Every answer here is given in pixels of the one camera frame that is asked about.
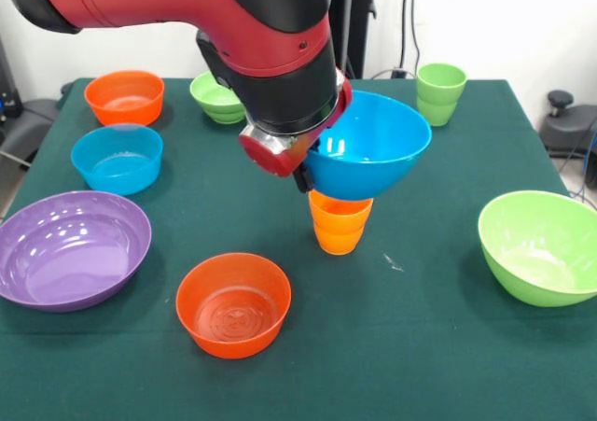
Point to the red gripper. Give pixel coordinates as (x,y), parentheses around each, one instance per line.
(270,157)

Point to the orange-yellow stepped cup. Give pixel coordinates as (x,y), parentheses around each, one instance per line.
(340,234)

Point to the large blue bowl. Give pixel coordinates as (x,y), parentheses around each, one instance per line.
(373,169)

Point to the orange bowl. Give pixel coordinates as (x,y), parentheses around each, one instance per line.
(123,108)
(233,327)

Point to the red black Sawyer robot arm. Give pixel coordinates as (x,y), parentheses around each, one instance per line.
(233,19)

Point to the small light green bowl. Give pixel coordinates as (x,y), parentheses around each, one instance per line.
(214,101)

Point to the green stepped cup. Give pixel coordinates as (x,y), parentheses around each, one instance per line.
(443,94)

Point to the dark green tablecloth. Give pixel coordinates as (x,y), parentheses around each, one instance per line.
(373,346)

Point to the small blue bowl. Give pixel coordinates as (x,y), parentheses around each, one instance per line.
(116,173)

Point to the large green bowl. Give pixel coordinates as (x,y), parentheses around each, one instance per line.
(536,262)

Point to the purple bowl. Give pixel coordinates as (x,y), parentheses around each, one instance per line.
(70,262)

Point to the grey stand base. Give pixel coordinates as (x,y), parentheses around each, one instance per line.
(28,122)
(569,131)

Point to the black device with blue light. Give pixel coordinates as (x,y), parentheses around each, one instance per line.
(9,94)

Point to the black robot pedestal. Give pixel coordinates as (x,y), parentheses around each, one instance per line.
(356,29)

